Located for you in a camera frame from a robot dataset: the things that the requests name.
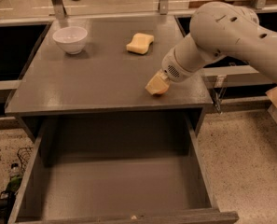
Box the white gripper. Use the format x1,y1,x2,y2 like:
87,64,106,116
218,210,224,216
145,47,203,95

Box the orange fruit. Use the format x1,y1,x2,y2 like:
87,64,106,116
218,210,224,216
154,89,168,95

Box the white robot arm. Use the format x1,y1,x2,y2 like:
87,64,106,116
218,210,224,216
145,2,277,95

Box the grey cabinet counter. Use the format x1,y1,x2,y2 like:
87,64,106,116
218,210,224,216
6,15,212,139

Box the open grey wooden drawer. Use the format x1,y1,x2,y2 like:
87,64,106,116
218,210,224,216
9,110,239,224

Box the yellow sponge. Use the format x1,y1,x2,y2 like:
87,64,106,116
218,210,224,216
126,33,154,55

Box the white ceramic bowl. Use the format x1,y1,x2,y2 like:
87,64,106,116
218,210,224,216
52,26,88,54

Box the green bottle on floor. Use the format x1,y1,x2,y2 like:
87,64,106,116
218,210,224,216
6,162,22,192

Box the metal bracket left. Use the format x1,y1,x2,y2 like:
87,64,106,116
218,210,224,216
51,0,66,20

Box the black wire basket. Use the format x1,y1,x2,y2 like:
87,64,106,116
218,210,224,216
17,147,33,172

